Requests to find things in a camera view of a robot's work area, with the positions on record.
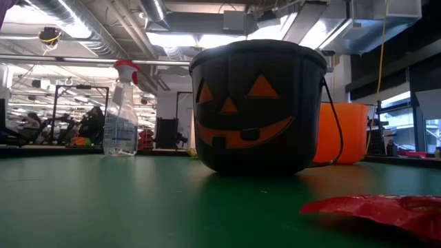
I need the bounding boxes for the black round ceiling device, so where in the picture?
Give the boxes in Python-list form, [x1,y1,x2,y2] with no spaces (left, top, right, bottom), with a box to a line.
[37,26,62,46]

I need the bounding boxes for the yellow hanging cable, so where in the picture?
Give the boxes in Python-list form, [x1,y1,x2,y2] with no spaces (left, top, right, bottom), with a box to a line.
[365,0,388,154]

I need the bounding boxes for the person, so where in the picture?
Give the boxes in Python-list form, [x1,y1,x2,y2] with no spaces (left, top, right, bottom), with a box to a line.
[79,105,105,145]
[23,112,43,138]

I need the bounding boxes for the black metal rack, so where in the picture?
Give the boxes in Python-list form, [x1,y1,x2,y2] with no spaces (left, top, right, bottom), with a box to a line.
[408,65,441,152]

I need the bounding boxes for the black metal frame stand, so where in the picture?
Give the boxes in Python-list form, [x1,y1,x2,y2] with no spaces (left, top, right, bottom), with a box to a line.
[51,84,110,146]

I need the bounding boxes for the rectangular metal air duct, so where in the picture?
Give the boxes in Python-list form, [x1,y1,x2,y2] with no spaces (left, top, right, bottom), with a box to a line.
[280,0,423,56]

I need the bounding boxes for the ribbed silver ventilation duct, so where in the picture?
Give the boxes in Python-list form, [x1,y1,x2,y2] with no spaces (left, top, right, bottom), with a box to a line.
[29,0,130,60]

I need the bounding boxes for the clear spray bottle red trigger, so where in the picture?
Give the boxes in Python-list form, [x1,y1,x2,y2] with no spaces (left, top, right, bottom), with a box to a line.
[102,60,141,158]

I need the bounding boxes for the shiny round ventilation duct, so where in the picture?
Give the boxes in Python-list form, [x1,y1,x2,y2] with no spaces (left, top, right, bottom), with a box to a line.
[139,0,170,31]

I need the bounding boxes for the purple plastic bucket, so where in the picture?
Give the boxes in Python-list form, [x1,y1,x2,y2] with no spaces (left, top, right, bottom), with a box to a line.
[0,0,18,31]

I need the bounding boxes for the red Skittles candy pack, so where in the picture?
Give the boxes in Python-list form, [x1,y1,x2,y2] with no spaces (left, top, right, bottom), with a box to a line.
[299,194,441,246]

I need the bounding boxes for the grey ceiling box unit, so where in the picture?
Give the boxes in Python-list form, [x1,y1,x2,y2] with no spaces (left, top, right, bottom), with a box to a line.
[223,10,248,34]

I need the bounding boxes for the black wire rack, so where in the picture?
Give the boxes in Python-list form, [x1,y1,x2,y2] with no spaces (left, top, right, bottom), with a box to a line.
[370,99,400,156]

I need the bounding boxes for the ceiling light panel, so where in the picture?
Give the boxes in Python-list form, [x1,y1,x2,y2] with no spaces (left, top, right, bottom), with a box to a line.
[146,32,247,48]

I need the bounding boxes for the red storage bins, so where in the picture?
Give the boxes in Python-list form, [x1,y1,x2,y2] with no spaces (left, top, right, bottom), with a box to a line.
[137,127,155,151]

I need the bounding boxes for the black cabinet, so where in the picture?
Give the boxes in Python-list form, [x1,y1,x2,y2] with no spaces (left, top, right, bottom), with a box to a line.
[155,116,189,149]

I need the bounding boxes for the orange pumpkin bucket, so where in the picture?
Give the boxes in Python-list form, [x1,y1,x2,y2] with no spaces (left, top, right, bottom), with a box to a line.
[311,102,371,165]

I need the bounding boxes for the black pumpkin face bucket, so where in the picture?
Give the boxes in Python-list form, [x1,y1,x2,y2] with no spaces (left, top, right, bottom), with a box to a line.
[188,39,345,177]

